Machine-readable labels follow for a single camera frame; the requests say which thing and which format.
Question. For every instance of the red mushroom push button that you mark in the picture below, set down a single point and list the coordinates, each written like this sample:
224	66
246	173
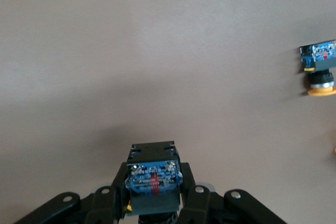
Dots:
153	179

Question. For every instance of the yellow mushroom push button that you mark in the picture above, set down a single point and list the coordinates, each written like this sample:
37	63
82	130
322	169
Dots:
319	58

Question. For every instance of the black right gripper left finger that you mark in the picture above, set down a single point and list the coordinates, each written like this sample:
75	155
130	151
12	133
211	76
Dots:
105	203

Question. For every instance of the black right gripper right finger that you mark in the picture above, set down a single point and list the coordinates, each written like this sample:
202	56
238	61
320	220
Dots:
204	205

